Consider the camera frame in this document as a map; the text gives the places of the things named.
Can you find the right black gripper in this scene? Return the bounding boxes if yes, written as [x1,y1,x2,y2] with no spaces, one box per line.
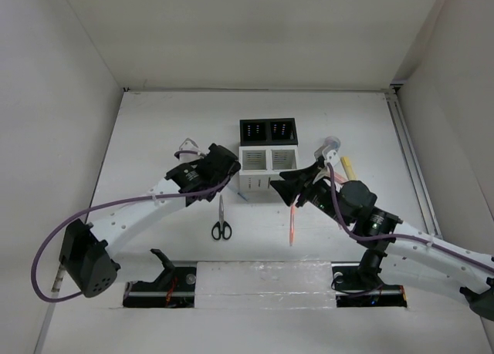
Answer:
[269,162,350,228]

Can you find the orange pen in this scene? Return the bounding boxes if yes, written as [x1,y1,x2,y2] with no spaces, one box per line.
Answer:
[289,204,296,247]

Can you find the blue pen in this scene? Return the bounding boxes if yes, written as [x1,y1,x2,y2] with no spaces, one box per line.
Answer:
[227,184,249,202]

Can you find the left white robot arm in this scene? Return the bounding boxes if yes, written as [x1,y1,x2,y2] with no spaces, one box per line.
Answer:
[59,143,241,298]

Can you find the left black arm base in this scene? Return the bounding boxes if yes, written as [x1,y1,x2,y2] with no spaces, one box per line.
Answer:
[122,248,198,308]

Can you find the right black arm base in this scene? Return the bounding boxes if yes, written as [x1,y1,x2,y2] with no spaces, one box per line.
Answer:
[330,250,408,308]

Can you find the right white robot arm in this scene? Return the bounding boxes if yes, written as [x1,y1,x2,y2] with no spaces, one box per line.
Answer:
[271,162,493,320]

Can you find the white two-slot pen holder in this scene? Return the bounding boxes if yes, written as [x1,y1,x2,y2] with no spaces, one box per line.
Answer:
[239,145,299,193]

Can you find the orange highlighter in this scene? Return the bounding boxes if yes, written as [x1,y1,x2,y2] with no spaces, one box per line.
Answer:
[334,173,347,185]

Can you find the yellow highlighter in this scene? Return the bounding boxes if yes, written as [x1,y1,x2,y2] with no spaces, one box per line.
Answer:
[340,157,357,180]

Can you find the clear jar of clips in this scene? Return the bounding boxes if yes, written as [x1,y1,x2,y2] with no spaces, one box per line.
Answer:
[323,136,341,152]

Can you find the black two-slot pen holder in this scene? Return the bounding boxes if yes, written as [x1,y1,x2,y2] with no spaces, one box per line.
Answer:
[239,118,299,147]

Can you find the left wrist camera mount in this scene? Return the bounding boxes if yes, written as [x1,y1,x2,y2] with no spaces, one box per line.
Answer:
[178,138,201,154]

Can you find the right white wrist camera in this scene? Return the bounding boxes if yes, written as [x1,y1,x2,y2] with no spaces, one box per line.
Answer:
[314,143,340,167]

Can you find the black handled scissors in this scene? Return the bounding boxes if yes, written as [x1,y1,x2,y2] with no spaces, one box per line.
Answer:
[211,195,232,241]

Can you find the aluminium rail right side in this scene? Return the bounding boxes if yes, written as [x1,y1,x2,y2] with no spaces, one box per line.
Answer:
[385,84,442,238]

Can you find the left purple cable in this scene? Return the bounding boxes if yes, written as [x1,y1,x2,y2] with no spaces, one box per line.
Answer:
[30,149,228,303]

